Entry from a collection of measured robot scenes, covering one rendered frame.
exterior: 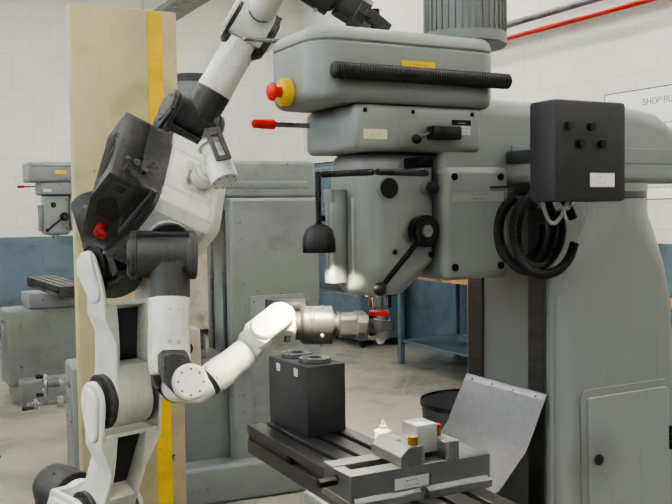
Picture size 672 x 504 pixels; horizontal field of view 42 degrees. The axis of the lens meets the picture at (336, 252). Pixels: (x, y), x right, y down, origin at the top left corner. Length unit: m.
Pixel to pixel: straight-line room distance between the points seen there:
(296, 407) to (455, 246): 0.69
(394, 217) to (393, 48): 0.36
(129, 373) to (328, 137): 0.83
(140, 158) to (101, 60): 1.59
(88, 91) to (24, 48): 7.47
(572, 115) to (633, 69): 5.39
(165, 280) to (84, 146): 1.69
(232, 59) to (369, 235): 0.60
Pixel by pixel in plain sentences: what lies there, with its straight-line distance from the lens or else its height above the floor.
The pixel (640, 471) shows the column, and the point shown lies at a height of 0.85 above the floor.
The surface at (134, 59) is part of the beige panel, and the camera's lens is 3.64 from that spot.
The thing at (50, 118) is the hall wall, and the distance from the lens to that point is 10.97.
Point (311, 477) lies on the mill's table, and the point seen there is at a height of 0.86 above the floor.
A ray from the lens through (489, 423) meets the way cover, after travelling 2.27.
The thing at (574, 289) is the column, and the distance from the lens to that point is 2.15.
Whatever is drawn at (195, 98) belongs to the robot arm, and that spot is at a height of 1.78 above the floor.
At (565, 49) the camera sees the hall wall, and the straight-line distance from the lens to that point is 7.84.
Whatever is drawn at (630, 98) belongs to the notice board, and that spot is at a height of 2.31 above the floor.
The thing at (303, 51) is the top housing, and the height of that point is 1.84.
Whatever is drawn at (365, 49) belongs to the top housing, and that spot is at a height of 1.84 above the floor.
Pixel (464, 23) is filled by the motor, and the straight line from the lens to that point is 2.12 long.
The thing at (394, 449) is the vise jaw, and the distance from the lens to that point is 1.90.
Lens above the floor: 1.51
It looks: 3 degrees down
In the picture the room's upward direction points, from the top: 1 degrees counter-clockwise
